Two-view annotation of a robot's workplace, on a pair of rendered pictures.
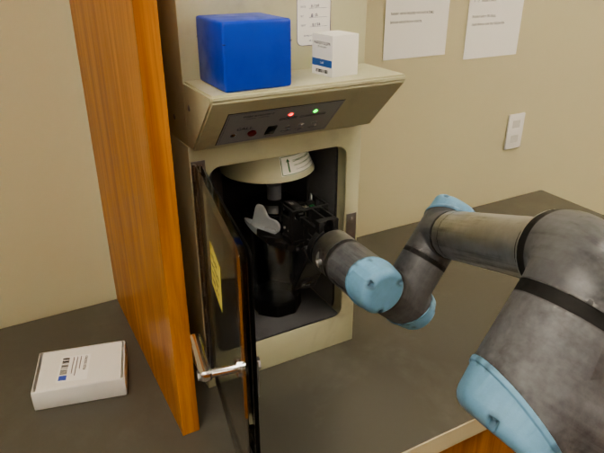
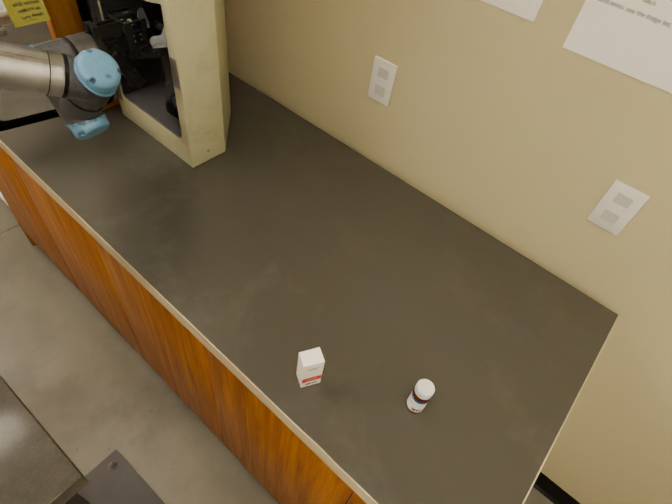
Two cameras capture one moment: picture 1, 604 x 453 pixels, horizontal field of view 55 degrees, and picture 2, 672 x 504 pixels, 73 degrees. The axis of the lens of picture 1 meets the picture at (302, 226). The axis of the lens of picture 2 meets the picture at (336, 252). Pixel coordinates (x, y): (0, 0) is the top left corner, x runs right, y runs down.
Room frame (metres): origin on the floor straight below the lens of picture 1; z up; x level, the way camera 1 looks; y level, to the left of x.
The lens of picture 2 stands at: (0.94, -1.10, 1.75)
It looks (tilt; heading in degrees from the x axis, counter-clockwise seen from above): 49 degrees down; 62
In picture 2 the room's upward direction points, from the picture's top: 11 degrees clockwise
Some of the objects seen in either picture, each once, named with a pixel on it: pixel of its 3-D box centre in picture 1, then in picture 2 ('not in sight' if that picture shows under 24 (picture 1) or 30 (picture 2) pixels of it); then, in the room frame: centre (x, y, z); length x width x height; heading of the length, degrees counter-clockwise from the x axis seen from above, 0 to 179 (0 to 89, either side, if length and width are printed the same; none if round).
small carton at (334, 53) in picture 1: (334, 53); not in sight; (0.91, -0.05, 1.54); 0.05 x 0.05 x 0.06; 36
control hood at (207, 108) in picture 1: (297, 111); not in sight; (0.88, 0.01, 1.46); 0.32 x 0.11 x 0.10; 119
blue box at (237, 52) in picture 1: (244, 50); not in sight; (0.84, 0.08, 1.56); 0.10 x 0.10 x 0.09; 29
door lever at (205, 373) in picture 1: (213, 355); not in sight; (0.62, 0.12, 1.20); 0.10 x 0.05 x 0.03; 18
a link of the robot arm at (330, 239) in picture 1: (334, 254); (83, 52); (0.82, -0.05, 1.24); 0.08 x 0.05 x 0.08; 119
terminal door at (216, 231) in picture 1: (225, 326); (26, 41); (0.70, 0.11, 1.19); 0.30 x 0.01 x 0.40; 18
